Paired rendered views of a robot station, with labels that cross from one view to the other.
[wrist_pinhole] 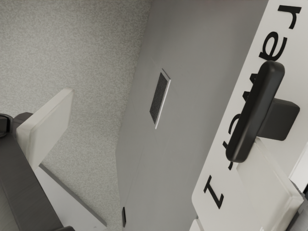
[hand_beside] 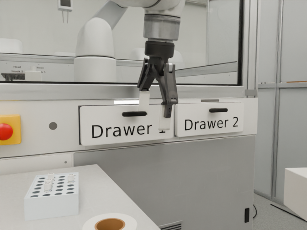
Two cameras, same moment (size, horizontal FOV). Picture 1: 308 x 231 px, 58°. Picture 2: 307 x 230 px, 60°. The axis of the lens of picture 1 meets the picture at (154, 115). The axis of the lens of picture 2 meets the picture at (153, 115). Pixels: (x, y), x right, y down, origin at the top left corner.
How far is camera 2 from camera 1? 64 cm
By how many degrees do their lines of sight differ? 62
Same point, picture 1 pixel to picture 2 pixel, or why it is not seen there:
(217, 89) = (137, 168)
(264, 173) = (142, 102)
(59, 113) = (161, 118)
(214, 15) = not seen: hidden behind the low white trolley
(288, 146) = (135, 109)
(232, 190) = (155, 120)
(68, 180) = not seen: outside the picture
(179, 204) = (187, 157)
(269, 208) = (145, 95)
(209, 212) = not seen: hidden behind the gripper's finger
